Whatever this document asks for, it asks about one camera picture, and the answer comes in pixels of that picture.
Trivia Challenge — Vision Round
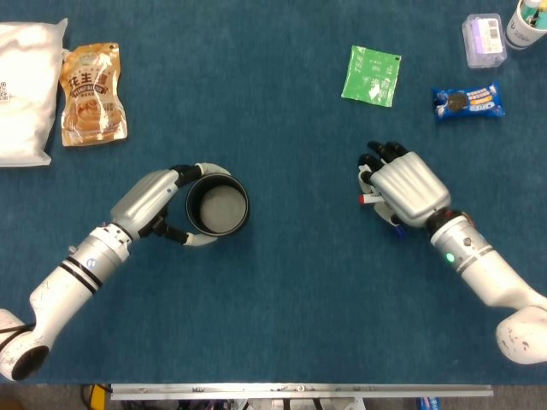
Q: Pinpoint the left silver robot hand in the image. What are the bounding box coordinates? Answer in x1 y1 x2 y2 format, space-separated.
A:
109 161 234 249

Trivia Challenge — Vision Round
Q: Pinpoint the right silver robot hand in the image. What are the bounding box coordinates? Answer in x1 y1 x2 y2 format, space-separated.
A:
356 139 452 238

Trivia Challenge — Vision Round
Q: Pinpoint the blue cap marker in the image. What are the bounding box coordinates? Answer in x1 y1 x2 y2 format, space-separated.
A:
357 166 407 239

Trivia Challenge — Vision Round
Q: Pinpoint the black mesh pen holder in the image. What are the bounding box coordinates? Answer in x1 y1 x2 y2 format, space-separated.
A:
185 173 250 236

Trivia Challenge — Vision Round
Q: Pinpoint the blue Oreo cookie pack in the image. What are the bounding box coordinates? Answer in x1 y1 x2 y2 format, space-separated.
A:
431 81 506 124

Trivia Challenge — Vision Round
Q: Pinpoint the orange peanut snack pouch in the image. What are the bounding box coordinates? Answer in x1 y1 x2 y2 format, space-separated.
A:
60 41 129 148

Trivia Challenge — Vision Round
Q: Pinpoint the green sachet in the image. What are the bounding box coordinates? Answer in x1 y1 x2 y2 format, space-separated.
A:
340 44 403 108

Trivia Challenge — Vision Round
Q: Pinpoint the clear plastic box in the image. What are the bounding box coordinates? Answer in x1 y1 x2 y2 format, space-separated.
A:
461 13 508 69

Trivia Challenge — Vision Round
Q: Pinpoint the white plastic bag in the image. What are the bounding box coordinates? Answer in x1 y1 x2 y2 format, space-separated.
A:
0 17 69 168

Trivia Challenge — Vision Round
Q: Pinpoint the blue felt table cover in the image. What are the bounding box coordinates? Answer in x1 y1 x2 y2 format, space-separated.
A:
0 0 547 385

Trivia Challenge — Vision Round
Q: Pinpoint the white paper cup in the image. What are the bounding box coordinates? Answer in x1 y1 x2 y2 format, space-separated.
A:
505 0 547 51

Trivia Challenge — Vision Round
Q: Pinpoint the aluminium table edge rail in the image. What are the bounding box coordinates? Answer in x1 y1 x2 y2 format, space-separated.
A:
109 383 495 401

